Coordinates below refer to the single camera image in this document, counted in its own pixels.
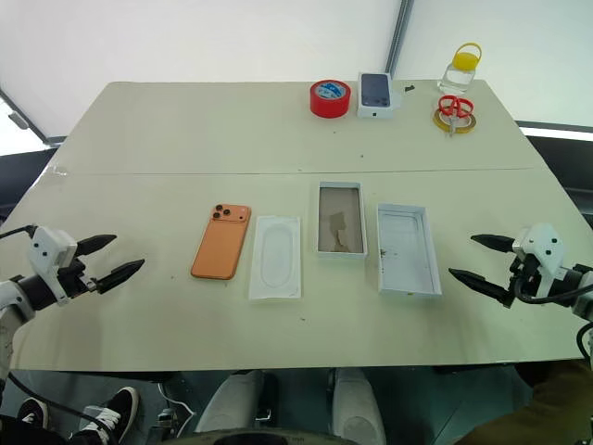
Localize red-handled scissors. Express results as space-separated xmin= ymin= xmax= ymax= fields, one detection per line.
xmin=437 ymin=95 xmax=475 ymax=138

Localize yellow tape roll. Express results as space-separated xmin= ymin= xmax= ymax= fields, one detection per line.
xmin=432 ymin=108 xmax=477 ymax=134

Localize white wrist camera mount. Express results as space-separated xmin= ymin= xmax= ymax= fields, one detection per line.
xmin=511 ymin=222 xmax=567 ymax=280
xmin=26 ymin=224 xmax=79 ymax=308

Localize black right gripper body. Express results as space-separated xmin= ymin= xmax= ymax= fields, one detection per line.
xmin=506 ymin=252 xmax=544 ymax=309

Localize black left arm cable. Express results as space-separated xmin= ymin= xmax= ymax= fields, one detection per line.
xmin=0 ymin=224 xmax=38 ymax=241

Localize grey slanted frame bar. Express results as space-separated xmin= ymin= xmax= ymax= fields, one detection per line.
xmin=0 ymin=86 xmax=49 ymax=146

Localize white phone box, blue print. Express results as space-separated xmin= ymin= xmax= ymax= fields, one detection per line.
xmin=356 ymin=71 xmax=401 ymax=120

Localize grey rounded robot leg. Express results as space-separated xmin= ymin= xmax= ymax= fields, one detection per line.
xmin=331 ymin=366 xmax=387 ymax=445
xmin=194 ymin=369 xmax=279 ymax=437

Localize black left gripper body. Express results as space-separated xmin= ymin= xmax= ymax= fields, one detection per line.
xmin=55 ymin=257 xmax=101 ymax=303

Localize red tape roll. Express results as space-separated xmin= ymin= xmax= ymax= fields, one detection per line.
xmin=309 ymin=79 xmax=353 ymax=120

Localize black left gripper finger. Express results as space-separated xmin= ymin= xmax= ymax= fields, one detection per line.
xmin=95 ymin=259 xmax=146 ymax=295
xmin=75 ymin=234 xmax=119 ymax=257

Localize black and white sneaker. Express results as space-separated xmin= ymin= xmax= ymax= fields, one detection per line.
xmin=71 ymin=386 xmax=141 ymax=445
xmin=16 ymin=397 xmax=50 ymax=430

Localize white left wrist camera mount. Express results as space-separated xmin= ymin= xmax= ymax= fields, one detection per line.
xmin=26 ymin=224 xmax=79 ymax=308

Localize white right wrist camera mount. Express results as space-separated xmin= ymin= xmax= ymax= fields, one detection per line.
xmin=511 ymin=222 xmax=567 ymax=280

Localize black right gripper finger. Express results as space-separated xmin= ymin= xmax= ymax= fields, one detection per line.
xmin=448 ymin=267 xmax=514 ymax=309
xmin=470 ymin=233 xmax=517 ymax=254

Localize clear jar, yellow lid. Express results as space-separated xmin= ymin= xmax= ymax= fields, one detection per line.
xmin=436 ymin=42 xmax=484 ymax=95

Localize orange smartphone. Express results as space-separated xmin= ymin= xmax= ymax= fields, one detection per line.
xmin=190 ymin=202 xmax=253 ymax=281

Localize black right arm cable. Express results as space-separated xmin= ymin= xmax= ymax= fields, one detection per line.
xmin=515 ymin=281 xmax=593 ymax=306

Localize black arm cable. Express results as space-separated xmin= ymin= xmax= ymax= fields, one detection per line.
xmin=515 ymin=281 xmax=593 ymax=306
xmin=0 ymin=224 xmax=38 ymax=241

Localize grey metal pole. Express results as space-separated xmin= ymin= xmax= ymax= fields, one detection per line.
xmin=384 ymin=0 xmax=416 ymax=78

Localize olive brown trousers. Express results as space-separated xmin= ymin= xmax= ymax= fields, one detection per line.
xmin=456 ymin=359 xmax=593 ymax=445

